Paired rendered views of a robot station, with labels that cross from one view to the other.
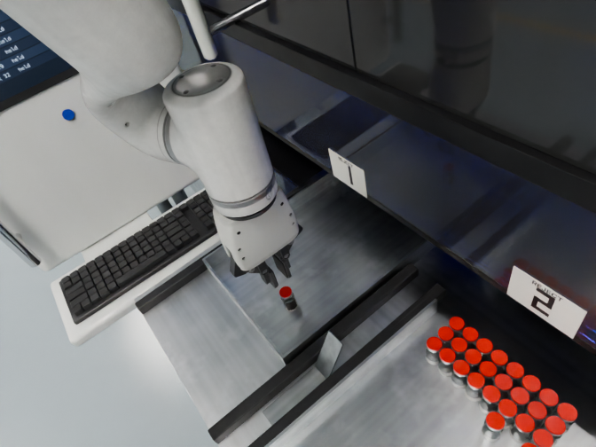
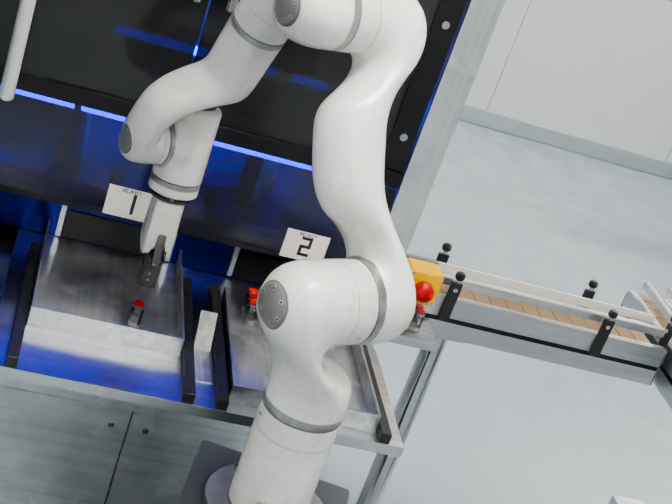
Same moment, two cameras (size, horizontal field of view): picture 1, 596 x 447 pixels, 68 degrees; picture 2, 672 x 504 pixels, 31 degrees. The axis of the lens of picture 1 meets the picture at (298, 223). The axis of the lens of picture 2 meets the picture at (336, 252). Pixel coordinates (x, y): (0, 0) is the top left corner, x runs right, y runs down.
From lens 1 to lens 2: 1.89 m
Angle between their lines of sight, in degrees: 68
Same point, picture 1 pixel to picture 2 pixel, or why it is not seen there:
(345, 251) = (123, 284)
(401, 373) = (242, 335)
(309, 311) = (150, 324)
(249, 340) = (131, 352)
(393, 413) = (260, 352)
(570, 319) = (321, 249)
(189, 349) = (95, 373)
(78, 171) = not seen: outside the picture
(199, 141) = (206, 138)
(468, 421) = not seen: hidden behind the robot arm
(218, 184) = (197, 171)
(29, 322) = not seen: outside the picture
